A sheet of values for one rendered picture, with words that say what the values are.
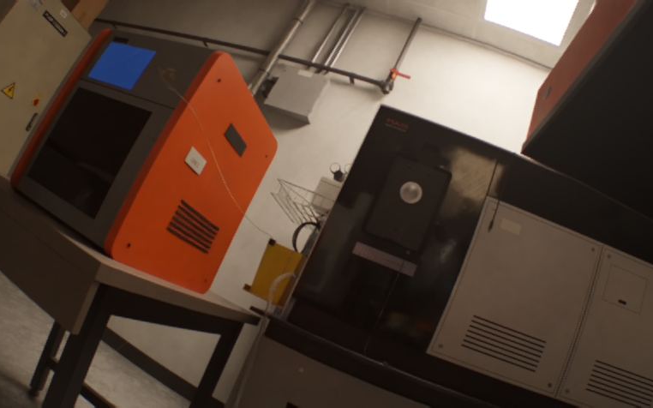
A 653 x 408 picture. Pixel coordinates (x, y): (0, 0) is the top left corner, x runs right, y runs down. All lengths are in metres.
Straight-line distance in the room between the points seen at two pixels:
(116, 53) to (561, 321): 1.29
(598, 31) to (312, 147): 2.48
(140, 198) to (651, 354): 1.35
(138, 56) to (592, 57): 0.85
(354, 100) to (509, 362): 1.97
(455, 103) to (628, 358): 1.92
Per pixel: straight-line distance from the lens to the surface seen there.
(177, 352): 2.63
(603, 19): 0.21
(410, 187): 1.25
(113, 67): 0.97
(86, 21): 3.97
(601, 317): 1.32
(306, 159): 2.61
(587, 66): 0.20
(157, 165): 0.76
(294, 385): 1.14
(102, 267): 0.66
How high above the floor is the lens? 0.78
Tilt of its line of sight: 14 degrees up
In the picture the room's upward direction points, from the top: 25 degrees clockwise
